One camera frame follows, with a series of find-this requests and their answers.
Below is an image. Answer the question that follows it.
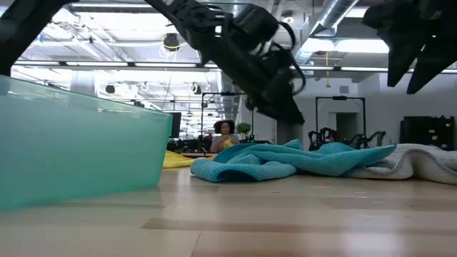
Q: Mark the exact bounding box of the person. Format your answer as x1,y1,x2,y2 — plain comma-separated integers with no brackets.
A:
210,119,241,153

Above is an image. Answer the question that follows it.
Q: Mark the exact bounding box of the linear ceiling light strip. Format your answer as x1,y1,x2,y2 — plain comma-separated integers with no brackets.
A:
10,61,457,74

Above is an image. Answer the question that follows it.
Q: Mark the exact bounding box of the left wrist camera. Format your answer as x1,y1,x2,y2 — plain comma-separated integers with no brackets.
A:
276,67,300,94

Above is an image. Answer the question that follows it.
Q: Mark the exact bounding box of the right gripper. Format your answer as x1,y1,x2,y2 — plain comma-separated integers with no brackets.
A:
362,0,457,96

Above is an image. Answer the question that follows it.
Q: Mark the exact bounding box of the black computer monitor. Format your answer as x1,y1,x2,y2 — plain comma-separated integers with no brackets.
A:
167,111,182,139

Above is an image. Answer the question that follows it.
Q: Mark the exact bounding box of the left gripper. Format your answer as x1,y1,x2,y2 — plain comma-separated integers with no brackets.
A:
214,42,306,125

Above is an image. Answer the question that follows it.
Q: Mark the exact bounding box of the silver spiral air duct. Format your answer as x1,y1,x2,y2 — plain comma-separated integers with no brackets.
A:
214,69,247,122
291,0,360,65

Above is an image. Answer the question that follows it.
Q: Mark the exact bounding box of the grey microfiber towel white tag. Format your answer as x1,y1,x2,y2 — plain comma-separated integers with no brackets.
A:
343,143,457,186

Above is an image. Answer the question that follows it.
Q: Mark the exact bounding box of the yellow microfiber towel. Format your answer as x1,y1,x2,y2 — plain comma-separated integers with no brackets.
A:
162,149,217,170

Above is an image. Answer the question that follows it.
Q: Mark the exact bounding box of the small green potted plant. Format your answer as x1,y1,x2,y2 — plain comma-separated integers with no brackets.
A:
236,122,253,141

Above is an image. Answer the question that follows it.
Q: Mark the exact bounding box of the black storage cabinet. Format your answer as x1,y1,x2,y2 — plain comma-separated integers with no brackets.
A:
399,115,456,151

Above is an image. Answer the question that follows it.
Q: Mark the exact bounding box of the teal translucent plastic bin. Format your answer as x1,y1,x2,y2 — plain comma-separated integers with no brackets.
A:
0,74,174,212

